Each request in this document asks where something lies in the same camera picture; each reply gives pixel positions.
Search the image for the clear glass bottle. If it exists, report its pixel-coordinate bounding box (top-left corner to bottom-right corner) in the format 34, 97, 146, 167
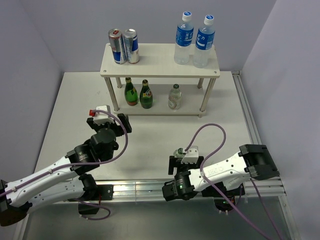
173, 147, 186, 159
168, 84, 182, 110

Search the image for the dark green glass bottle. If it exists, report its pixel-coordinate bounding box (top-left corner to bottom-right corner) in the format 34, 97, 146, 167
139, 79, 153, 109
124, 77, 138, 106

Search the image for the water bottle blue label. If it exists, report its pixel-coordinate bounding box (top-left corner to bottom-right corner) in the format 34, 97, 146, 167
174, 11, 194, 65
193, 14, 216, 68

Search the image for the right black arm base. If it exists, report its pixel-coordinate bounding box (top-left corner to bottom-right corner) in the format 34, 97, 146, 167
201, 184, 245, 212

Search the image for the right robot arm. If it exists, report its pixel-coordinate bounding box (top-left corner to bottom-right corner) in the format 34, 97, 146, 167
162, 144, 280, 202

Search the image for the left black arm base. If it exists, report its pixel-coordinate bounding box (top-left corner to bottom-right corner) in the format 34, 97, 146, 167
78, 184, 114, 216

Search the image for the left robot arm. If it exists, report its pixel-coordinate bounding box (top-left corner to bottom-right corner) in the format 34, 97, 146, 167
0, 110, 132, 227

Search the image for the white two-tier shelf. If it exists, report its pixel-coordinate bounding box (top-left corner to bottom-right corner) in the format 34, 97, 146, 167
100, 43, 221, 117

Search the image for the red-top energy drink can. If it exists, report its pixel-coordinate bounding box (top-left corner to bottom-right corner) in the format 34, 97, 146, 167
108, 28, 127, 64

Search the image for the silver-top energy drink can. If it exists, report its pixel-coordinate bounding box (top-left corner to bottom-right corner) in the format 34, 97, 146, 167
123, 28, 140, 64

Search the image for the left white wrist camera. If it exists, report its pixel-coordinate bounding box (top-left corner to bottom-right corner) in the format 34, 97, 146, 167
89, 105, 115, 125

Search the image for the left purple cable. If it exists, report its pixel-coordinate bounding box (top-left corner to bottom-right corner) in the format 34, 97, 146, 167
0, 111, 130, 201

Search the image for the purple cable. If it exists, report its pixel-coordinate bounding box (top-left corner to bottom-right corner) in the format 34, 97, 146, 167
0, 111, 130, 201
187, 123, 286, 240

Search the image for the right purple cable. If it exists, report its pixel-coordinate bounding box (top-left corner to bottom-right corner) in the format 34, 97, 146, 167
187, 123, 286, 240

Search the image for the aluminium front rail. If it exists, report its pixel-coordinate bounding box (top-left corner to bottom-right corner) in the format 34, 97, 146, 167
22, 176, 287, 206

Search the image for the aluminium side rail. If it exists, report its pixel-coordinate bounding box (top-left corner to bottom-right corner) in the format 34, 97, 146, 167
231, 71, 262, 145

